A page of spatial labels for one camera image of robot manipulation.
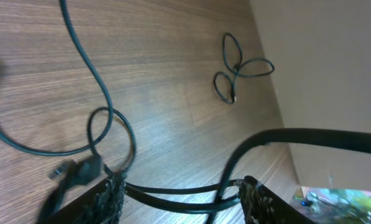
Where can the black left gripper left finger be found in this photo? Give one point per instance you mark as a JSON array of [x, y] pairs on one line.
[[101, 204]]

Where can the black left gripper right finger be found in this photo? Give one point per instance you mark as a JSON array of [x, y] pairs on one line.
[[262, 206]]

